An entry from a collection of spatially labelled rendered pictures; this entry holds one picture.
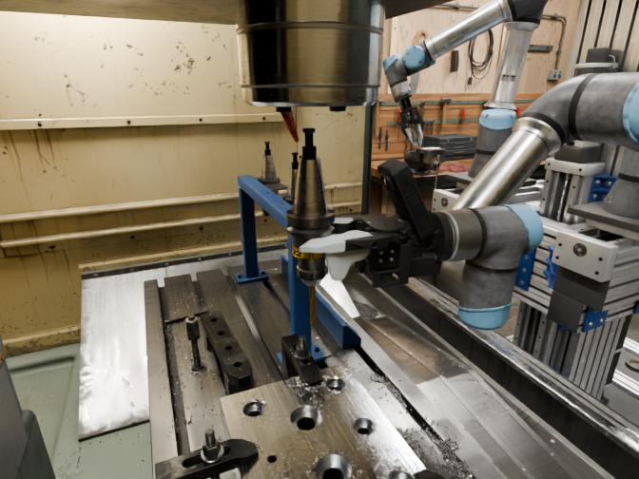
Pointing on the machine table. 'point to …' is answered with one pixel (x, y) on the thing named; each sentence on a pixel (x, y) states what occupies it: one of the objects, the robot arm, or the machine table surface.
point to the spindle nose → (310, 51)
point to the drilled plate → (290, 427)
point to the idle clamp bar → (215, 329)
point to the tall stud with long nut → (194, 340)
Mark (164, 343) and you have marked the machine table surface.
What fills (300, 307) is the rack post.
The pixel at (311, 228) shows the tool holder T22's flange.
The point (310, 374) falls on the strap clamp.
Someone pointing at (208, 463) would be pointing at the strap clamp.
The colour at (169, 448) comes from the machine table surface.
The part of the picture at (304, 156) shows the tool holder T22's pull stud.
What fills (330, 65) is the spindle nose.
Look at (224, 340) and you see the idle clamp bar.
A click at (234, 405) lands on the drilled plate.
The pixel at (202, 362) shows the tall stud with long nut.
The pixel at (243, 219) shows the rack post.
